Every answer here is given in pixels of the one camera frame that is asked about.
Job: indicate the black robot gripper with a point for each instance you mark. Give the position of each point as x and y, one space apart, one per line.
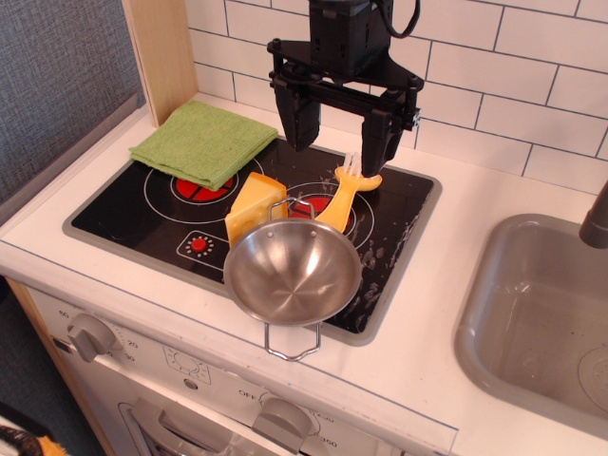
349 43

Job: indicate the green rag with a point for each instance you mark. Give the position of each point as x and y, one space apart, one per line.
203 144

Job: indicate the yellow dish brush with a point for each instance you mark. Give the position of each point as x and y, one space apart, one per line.
350 181

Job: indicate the yellow toy cheese wedge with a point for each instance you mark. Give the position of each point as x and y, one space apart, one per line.
260 199

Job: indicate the black toy stovetop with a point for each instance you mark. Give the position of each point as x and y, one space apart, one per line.
185 230

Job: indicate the grey faucet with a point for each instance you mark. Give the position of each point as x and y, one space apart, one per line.
594 230

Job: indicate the grey plastic sink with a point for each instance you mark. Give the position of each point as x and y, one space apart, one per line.
534 328

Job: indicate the grey right oven knob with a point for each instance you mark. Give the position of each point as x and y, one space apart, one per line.
283 423

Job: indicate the grey oven knob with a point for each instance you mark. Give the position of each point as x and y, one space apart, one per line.
90 336
283 423

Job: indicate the grey left oven knob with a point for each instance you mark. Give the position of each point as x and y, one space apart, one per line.
90 336

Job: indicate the orange black object corner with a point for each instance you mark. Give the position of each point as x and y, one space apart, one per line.
16 441

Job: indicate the steel two-handled pan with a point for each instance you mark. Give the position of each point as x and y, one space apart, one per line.
292 272

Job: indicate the grey oven door handle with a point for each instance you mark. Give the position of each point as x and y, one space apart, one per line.
179 431

